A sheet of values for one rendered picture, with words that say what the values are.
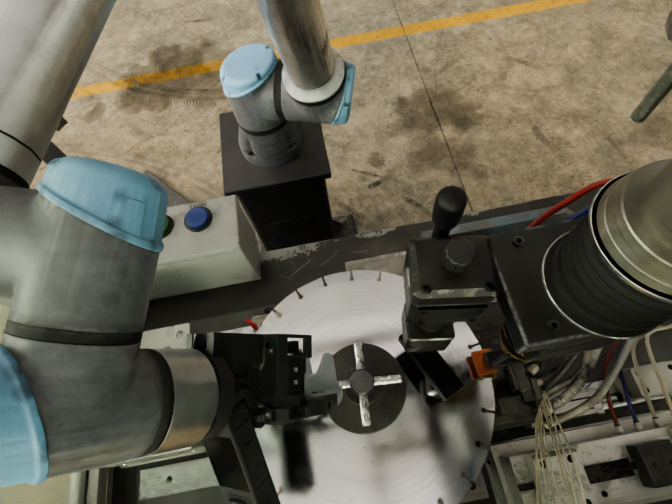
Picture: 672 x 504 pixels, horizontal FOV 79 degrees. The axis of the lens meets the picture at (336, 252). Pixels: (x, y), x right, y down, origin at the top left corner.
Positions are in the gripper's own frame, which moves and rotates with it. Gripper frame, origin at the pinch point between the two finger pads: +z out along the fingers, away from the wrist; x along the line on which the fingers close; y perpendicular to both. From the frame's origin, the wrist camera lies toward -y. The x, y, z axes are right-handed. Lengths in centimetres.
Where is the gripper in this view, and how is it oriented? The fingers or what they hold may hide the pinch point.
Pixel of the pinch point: (332, 398)
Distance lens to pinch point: 51.9
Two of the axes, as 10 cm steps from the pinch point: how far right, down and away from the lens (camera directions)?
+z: 5.7, 1.9, 8.0
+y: -0.1, -9.7, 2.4
